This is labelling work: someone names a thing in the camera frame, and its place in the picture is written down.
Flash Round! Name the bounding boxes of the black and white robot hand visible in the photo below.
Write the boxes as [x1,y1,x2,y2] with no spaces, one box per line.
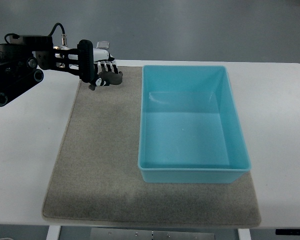
[93,48,120,77]

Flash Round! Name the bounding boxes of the brown toy hippo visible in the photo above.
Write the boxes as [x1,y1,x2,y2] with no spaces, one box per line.
[88,71,123,91]

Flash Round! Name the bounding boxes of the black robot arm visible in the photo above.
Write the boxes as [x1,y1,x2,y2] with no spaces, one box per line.
[0,31,97,107]

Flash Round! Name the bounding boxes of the blue plastic box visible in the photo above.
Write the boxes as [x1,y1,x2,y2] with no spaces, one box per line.
[138,65,251,184]

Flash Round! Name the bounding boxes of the grey felt mat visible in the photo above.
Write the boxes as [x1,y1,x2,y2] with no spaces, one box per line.
[41,67,261,228]

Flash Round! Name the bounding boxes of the grey metal crossbar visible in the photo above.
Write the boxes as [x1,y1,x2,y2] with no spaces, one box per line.
[90,227,216,240]

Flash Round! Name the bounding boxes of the white left table leg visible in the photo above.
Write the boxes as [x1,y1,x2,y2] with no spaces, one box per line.
[46,225,62,240]

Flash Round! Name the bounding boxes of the white table leg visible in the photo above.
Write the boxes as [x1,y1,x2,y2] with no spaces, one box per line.
[237,228,252,240]
[46,225,62,240]

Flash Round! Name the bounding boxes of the white right table leg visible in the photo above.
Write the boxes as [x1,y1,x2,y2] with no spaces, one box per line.
[237,228,252,240]

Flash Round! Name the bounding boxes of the black table control panel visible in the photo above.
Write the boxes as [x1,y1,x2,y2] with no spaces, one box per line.
[275,229,300,236]

